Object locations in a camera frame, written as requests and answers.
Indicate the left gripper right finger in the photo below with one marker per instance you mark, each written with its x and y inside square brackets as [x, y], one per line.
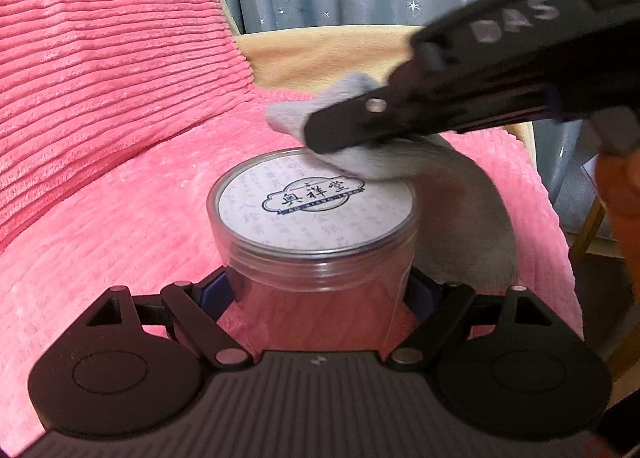
[458, 325]

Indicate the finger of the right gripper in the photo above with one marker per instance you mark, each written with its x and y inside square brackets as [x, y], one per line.
[376, 116]

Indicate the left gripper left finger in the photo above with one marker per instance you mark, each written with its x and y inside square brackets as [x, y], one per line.
[176, 329]

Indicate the grey green microfibre cloth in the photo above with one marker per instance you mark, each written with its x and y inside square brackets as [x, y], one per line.
[465, 233]

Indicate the clear plastic jar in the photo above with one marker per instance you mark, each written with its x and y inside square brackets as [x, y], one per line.
[318, 259]

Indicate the person right hand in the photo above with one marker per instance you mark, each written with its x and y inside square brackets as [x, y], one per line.
[617, 180]

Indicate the pink ribbed blanket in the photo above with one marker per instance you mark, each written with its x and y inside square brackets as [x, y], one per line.
[144, 225]

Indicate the wooden side table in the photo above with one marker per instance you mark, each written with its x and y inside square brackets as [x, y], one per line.
[611, 312]

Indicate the pink corduroy cushion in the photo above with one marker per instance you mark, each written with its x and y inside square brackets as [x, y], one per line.
[89, 84]

